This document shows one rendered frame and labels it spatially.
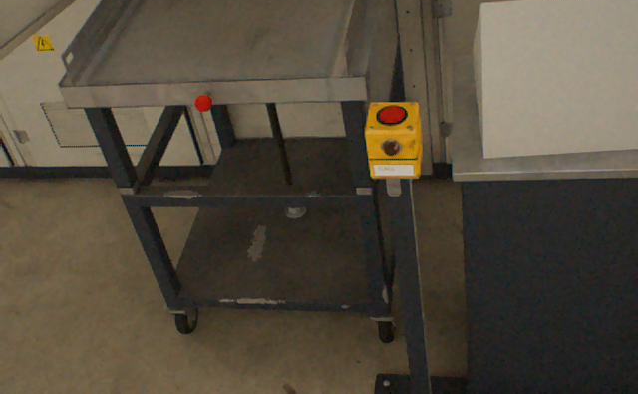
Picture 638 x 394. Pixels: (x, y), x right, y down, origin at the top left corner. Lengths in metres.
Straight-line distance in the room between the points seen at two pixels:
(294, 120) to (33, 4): 0.88
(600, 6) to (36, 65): 1.79
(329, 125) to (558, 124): 1.16
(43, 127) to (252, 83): 1.34
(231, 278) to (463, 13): 0.91
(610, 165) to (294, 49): 0.62
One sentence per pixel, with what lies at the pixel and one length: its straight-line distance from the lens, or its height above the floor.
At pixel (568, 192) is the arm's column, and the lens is 1.43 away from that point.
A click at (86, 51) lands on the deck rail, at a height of 0.87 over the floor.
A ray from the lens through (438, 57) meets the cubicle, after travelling 2.24.
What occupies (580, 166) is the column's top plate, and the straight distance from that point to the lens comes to 1.39.
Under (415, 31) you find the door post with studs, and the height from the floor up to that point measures 0.52.
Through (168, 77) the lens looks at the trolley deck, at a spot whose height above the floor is 0.85.
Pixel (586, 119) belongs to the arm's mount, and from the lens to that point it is 1.37.
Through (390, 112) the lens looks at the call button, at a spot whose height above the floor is 0.91.
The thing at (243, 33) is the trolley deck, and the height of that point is 0.85.
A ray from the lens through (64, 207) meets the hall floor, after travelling 2.76.
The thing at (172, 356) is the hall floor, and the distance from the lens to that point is 2.18.
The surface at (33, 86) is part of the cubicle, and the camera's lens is 2.64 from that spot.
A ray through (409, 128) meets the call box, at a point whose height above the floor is 0.90.
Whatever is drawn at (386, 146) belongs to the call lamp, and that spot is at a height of 0.88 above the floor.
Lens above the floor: 1.66
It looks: 41 degrees down
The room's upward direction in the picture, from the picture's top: 11 degrees counter-clockwise
